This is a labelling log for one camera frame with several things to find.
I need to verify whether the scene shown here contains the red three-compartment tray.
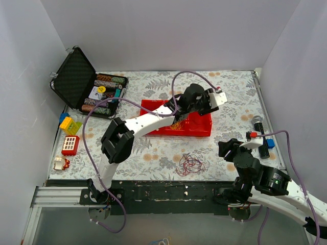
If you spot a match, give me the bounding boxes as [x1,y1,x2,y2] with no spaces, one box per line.
[148,112,212,137]

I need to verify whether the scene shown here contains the coloured wire bundle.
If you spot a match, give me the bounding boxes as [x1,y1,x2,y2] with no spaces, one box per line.
[175,152,207,177]

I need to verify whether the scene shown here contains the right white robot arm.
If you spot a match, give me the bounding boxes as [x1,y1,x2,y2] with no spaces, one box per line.
[218,138,326,239]

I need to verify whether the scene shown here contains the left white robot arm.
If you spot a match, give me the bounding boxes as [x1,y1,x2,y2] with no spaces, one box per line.
[87,84,227,204]

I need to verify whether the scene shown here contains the floral patterned table mat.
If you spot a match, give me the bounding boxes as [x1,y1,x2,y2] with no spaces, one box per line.
[50,70,283,182]

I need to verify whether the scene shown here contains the small blue block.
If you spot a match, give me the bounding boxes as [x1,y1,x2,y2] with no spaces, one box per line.
[266,138,275,149]

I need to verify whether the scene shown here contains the black handheld microphone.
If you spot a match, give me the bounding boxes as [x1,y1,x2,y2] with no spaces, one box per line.
[251,115,270,159]

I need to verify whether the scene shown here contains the black poker chip case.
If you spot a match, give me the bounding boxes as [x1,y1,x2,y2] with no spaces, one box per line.
[49,46,129,115]

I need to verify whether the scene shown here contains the yellow green toy bricks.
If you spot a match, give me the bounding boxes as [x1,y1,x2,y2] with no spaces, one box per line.
[59,116,82,136]

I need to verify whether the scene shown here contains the red white toy brick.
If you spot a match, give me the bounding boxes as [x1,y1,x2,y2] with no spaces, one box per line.
[61,136,80,156]

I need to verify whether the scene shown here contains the blue toy brick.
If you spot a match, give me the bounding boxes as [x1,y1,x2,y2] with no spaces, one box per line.
[59,113,70,124]

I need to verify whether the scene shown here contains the white red toy figure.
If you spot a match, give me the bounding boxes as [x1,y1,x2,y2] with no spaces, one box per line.
[54,157,70,170]

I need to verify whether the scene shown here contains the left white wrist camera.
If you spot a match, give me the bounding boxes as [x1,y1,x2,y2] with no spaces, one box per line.
[208,88,227,109]

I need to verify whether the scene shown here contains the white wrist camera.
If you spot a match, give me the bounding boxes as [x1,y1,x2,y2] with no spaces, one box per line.
[240,131,264,150]
[208,88,227,109]

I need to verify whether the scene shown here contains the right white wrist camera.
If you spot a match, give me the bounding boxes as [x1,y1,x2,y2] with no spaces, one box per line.
[240,131,264,150]

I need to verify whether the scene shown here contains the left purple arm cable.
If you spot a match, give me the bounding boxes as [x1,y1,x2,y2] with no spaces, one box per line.
[82,70,223,234]

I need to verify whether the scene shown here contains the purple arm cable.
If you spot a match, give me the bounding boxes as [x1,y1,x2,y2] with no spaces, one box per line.
[82,70,223,234]
[255,130,321,245]

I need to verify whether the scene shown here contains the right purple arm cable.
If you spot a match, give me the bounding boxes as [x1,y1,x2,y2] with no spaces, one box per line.
[255,130,321,245]

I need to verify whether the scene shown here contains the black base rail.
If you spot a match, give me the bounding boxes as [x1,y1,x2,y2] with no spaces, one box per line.
[79,180,263,216]

